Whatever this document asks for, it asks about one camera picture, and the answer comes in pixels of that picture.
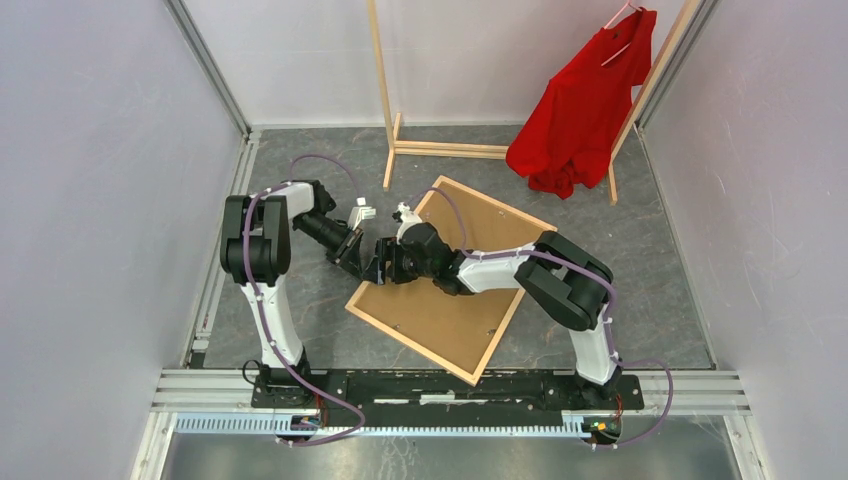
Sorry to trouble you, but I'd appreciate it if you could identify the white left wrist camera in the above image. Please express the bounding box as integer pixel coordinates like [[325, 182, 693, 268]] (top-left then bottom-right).
[[347, 196, 376, 230]]

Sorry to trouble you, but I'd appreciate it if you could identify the white slotted cable duct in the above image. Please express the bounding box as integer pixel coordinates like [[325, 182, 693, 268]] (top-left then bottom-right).
[[173, 413, 588, 439]]

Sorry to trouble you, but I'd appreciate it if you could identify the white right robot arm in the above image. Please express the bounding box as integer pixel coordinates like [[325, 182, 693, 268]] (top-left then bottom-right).
[[362, 222, 622, 408]]

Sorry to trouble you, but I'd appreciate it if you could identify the light wooden picture frame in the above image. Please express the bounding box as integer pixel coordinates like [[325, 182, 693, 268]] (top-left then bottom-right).
[[344, 174, 559, 388]]

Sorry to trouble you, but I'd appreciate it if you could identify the brown backing board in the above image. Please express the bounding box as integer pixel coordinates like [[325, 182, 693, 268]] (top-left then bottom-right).
[[354, 182, 550, 376]]

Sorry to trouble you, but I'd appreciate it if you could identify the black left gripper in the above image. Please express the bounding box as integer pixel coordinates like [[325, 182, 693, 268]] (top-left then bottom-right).
[[294, 213, 366, 281]]

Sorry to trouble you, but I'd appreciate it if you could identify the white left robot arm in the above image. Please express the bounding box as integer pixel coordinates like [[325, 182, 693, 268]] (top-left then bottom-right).
[[219, 180, 376, 408]]

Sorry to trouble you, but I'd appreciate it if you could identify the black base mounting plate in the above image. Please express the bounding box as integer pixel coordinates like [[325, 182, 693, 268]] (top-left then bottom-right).
[[242, 369, 645, 428]]

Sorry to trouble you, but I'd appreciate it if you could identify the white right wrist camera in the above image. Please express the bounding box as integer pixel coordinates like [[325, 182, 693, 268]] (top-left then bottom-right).
[[392, 202, 423, 240]]

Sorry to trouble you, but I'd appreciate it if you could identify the wooden clothes rack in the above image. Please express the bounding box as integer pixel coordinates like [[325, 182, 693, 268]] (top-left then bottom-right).
[[366, 0, 704, 205]]

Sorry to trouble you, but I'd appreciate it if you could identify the pink clothes hanger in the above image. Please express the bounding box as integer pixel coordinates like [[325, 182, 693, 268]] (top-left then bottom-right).
[[600, 1, 656, 67]]

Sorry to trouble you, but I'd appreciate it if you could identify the red t-shirt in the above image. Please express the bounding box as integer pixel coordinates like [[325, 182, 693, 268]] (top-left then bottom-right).
[[505, 10, 658, 199]]

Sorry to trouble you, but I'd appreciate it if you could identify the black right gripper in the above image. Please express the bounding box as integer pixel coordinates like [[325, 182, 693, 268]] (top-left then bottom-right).
[[362, 237, 436, 286]]

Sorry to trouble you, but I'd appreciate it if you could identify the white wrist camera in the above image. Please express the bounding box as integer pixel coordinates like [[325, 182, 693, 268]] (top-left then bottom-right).
[[392, 202, 423, 240], [347, 196, 376, 230]]

